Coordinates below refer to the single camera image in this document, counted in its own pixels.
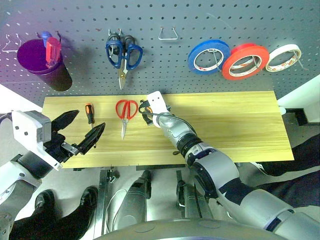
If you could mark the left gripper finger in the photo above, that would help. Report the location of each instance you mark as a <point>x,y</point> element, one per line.
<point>65,120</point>
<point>92,137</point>

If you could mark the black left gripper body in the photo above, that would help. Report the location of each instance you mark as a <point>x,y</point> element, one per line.
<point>55,147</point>

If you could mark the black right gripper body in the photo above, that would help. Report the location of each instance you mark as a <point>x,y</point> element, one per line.
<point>148,120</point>

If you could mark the orange black needle-nose pliers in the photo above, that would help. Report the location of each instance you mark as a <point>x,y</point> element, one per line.
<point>149,109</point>

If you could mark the wide red tape roll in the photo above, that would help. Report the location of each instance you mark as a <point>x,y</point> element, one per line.
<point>250,48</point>

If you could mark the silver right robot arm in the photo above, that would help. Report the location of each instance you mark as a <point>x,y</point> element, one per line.
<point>175,130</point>

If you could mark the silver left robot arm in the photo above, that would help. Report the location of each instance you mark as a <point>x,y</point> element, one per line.
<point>12,177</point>

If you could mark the black plastic cup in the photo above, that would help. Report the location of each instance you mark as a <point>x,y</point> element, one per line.
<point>57,80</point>

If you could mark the grey perforated pegboard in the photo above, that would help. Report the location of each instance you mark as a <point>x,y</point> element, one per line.
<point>175,82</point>

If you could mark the black leather shoe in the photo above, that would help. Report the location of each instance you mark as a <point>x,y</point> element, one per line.
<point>45,200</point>
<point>88,196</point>

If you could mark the grey left robot leg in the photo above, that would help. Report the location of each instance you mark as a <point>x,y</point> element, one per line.
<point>135,197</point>

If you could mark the grey robot leg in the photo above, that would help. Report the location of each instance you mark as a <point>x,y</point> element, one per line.
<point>135,197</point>
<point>192,202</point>

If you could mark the blue tape roll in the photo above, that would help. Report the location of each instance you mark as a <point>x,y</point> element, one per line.
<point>192,57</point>

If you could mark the black trousers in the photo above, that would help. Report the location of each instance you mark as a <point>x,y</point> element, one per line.
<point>57,225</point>
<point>300,162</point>

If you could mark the grey right robot leg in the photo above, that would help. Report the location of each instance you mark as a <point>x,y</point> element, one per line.
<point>192,202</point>

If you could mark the silver scissors hook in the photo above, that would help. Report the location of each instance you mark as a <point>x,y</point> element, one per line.
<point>110,32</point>

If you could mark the grey robot torso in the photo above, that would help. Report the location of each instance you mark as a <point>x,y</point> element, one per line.
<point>175,230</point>

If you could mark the white round knob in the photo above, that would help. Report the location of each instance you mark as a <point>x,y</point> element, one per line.
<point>282,110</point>

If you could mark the white tape roll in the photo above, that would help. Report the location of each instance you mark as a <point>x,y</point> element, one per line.
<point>285,46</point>

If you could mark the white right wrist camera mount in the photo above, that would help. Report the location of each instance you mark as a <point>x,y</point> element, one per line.
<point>156,102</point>

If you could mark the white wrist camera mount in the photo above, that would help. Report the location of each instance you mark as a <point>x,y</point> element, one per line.
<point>156,102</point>
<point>22,125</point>

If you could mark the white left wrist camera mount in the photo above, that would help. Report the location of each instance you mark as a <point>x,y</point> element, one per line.
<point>22,125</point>

